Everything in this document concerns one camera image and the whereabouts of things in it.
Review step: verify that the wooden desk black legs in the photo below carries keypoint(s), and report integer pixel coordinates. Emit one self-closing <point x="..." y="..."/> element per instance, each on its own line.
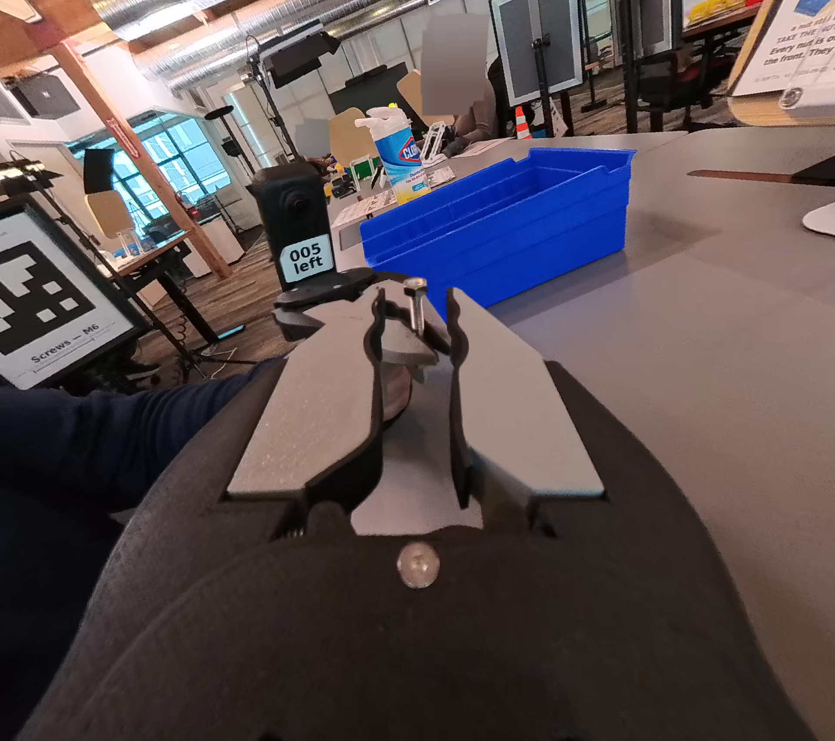
<point x="150" y="245"/>

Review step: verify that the orange traffic cone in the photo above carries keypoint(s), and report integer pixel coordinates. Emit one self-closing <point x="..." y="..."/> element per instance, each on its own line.
<point x="523" y="127"/>

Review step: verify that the yellow storage bins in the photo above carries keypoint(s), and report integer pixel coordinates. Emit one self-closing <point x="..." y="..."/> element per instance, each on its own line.
<point x="717" y="3"/>

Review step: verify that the framed marker sign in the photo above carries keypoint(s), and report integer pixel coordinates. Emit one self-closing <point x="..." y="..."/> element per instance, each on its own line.
<point x="65" y="349"/>

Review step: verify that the wipes canister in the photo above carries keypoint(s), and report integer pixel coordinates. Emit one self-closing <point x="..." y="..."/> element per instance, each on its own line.
<point x="404" y="160"/>

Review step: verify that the blue plastic bin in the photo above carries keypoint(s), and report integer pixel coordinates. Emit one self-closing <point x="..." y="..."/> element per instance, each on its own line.
<point x="509" y="232"/>

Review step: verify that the black wall monitor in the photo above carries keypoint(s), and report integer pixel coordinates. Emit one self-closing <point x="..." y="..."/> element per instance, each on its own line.
<point x="365" y="95"/>

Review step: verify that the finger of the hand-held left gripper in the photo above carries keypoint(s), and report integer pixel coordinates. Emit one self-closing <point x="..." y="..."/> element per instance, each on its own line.
<point x="326" y="317"/>
<point x="408" y="348"/>

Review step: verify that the black studio light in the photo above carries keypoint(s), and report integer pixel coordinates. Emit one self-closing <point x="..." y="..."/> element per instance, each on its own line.
<point x="300" y="59"/>

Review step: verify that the black office chair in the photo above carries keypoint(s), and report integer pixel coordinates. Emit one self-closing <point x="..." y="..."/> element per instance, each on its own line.
<point x="672" y="78"/>

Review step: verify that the black floor lamp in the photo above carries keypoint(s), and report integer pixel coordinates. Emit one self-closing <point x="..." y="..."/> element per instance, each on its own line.
<point x="218" y="113"/>

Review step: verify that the person's torso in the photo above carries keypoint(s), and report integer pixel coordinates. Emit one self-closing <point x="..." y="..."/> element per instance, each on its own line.
<point x="39" y="623"/>

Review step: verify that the steel bolt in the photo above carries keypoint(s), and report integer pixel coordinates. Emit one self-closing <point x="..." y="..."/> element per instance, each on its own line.
<point x="417" y="317"/>

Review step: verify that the white phone stand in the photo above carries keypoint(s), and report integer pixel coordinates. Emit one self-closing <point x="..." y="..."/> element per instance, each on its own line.
<point x="436" y="131"/>

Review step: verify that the sleeved printed paper sheet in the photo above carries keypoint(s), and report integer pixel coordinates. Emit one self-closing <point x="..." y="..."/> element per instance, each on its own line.
<point x="365" y="207"/>

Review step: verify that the wooden post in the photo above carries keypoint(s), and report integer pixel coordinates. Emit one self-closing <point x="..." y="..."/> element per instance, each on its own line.
<point x="130" y="152"/>

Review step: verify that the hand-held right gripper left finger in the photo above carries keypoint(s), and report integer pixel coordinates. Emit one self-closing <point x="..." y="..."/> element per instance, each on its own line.
<point x="313" y="421"/>

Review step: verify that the person's left hand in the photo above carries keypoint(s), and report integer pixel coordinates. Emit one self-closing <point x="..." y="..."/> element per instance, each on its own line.
<point x="396" y="395"/>

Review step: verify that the instruction sheet on stand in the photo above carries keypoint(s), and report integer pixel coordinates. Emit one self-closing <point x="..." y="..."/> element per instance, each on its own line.
<point x="757" y="116"/>

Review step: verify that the person's left forearm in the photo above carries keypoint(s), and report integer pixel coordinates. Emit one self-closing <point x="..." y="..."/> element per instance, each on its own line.
<point x="117" y="434"/>

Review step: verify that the tan wooden board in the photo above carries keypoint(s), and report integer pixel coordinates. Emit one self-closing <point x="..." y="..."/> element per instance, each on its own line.
<point x="409" y="91"/>
<point x="346" y="134"/>

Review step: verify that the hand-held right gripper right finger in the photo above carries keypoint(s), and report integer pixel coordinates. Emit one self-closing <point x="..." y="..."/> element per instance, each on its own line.
<point x="522" y="428"/>

